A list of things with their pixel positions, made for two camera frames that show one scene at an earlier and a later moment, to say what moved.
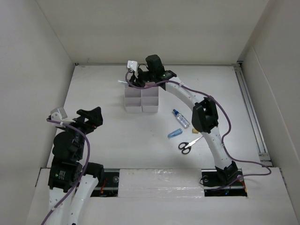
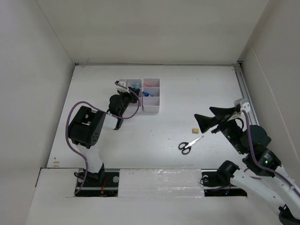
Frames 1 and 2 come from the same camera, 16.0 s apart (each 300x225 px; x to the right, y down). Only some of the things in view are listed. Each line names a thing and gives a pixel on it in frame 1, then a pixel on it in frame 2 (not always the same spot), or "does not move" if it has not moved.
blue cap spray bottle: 181,119 -> 146,94
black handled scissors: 186,146 does not move
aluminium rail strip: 252,115 does not move
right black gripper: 136,81 -> 206,122
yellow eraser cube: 194,131 does not move
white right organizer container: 150,99 does not move
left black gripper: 94,118 -> 131,95
